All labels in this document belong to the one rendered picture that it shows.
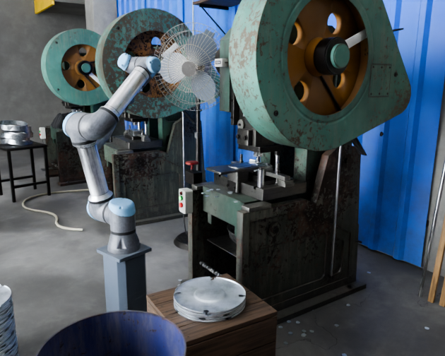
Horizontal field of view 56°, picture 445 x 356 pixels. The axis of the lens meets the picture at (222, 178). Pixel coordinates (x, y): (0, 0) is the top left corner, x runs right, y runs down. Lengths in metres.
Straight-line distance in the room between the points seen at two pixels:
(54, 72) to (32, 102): 3.62
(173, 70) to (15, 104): 5.73
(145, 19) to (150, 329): 2.44
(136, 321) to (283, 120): 0.95
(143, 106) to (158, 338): 2.20
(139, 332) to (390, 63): 1.66
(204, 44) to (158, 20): 0.63
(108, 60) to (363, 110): 1.91
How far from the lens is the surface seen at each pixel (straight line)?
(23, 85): 8.48
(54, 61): 4.93
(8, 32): 8.49
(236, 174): 2.19
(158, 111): 3.42
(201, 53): 2.94
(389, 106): 2.29
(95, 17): 7.12
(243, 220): 1.99
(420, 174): 3.02
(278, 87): 1.73
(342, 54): 1.90
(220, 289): 1.79
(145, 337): 1.53
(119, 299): 2.08
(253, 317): 1.70
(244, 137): 2.19
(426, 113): 2.97
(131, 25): 3.36
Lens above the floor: 1.24
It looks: 13 degrees down
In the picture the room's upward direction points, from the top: straight up
